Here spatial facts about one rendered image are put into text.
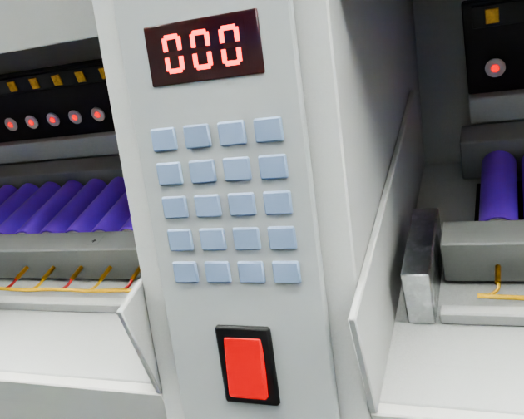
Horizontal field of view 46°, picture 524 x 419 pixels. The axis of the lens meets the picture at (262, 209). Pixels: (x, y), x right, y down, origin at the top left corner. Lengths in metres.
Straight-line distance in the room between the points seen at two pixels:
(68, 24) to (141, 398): 0.17
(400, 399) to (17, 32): 0.22
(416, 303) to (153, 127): 0.13
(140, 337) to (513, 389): 0.15
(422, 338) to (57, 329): 0.19
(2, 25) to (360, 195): 0.17
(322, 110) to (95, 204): 0.23
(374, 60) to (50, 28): 0.14
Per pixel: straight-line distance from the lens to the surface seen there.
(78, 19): 0.28
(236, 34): 0.23
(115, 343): 0.33
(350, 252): 0.23
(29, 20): 0.30
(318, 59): 0.22
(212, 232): 0.24
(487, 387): 0.26
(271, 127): 0.22
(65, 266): 0.39
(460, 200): 0.36
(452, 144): 0.42
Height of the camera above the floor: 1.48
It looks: 12 degrees down
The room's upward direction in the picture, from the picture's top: 8 degrees counter-clockwise
